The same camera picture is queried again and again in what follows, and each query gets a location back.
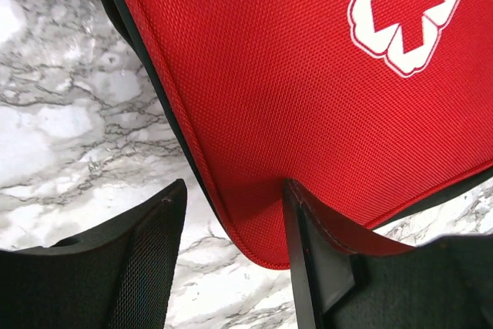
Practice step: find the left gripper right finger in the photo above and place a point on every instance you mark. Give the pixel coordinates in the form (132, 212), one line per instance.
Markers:
(326, 252)

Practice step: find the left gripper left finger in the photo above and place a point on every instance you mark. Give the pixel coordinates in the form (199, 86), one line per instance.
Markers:
(115, 275)

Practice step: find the red black medicine case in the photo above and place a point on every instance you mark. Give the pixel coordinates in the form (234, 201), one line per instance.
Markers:
(378, 107)

